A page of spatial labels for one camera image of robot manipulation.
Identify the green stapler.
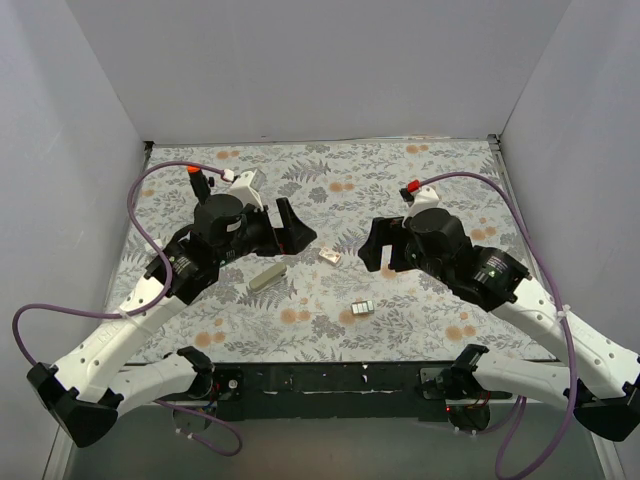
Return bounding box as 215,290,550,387
248,263,287,291

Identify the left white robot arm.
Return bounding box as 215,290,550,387
27,194,317,448

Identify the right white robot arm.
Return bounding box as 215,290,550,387
358,208,639,442

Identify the small staple box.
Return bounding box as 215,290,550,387
319,247,342,266

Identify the black stand orange cap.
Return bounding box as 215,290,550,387
187,166,215,205

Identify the grey staple strips block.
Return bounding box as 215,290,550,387
351,300,375,316

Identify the floral table mat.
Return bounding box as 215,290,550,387
133,140,548,363

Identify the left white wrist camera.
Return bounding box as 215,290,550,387
228,169,266,210

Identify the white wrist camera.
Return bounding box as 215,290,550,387
228,169,266,210
400,180,440,219

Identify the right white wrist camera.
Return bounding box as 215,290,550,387
400,180,440,219

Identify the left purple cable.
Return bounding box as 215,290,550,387
11,162,244,457

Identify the purple cable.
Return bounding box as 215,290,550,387
419,172,574,479
11,162,244,457

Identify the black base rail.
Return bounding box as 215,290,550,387
154,359,494,422

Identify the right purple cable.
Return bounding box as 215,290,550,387
419,172,574,479

